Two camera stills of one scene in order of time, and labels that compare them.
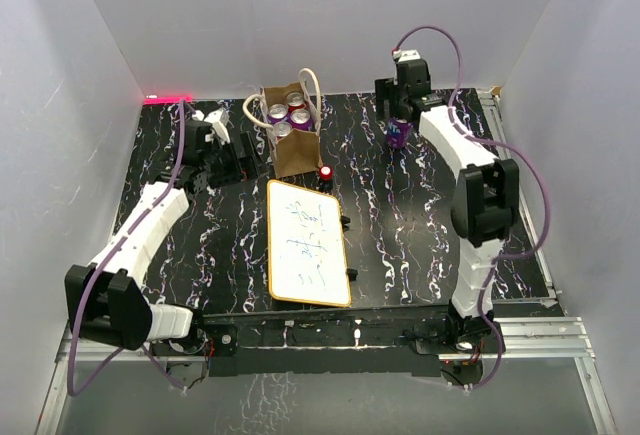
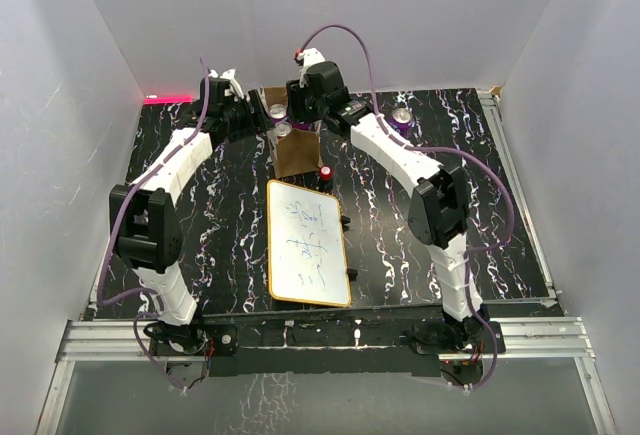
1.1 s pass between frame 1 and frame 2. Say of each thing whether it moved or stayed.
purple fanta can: stayed
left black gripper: moved
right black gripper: moved
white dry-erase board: stayed
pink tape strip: stayed
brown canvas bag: stayed
